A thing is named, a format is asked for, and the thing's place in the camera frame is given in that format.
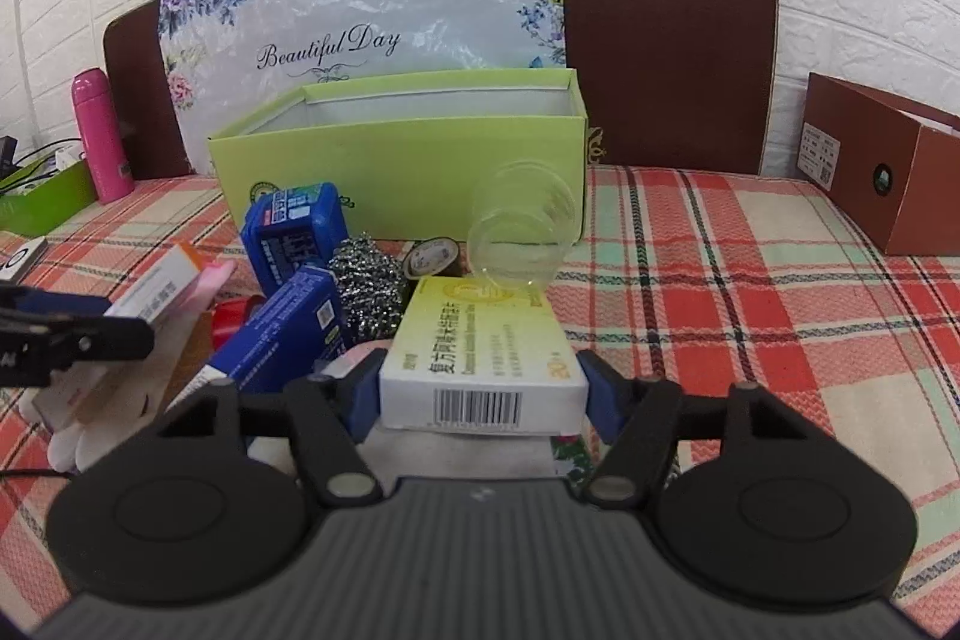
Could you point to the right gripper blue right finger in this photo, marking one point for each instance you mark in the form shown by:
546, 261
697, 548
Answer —
610, 397

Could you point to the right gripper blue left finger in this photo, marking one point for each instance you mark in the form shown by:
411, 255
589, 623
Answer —
351, 385

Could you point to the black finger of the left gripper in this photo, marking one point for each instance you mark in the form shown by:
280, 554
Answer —
44, 332

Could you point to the blue medicine box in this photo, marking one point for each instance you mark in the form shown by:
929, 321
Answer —
298, 328

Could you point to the steel wool scrubber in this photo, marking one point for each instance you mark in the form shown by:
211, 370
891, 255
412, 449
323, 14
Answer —
372, 288

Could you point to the white orange medicine box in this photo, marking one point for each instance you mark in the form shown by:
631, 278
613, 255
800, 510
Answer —
180, 278

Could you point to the yellow white medicine box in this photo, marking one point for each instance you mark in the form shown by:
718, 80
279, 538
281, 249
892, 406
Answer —
473, 358

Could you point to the blue chewing gum box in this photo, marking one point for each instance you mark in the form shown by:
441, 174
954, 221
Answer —
289, 228

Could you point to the clear plastic cup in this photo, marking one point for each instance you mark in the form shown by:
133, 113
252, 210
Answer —
525, 219

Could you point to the green tray box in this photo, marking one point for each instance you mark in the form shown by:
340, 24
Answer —
45, 188

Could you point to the dark patterned tape roll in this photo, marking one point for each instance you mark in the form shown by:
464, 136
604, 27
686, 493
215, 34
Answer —
438, 256

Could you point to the pink thermos bottle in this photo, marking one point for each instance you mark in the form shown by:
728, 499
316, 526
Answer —
97, 122

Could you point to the green cardboard storage box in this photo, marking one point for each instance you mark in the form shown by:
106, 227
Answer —
407, 151

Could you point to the brown cardboard box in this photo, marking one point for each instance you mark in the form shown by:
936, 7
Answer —
892, 164

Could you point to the dark brown wooden headboard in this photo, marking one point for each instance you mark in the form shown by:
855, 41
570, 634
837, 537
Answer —
684, 83

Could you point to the floral Beautiful Day plastic bag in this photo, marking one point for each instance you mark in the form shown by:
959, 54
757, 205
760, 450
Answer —
225, 58

